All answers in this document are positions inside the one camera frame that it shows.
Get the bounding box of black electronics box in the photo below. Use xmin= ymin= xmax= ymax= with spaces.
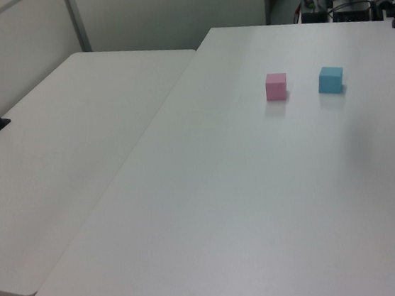
xmin=331 ymin=0 xmax=374 ymax=26

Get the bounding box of pink cube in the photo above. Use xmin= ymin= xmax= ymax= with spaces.
xmin=263 ymin=71 xmax=290 ymax=103

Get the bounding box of blue cube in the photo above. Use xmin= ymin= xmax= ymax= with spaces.
xmin=316 ymin=64 xmax=347 ymax=96

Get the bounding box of black and grey device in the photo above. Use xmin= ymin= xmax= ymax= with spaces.
xmin=371 ymin=0 xmax=395 ymax=22

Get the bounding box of small black box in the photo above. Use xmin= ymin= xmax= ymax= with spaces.
xmin=300 ymin=9 xmax=329 ymax=26

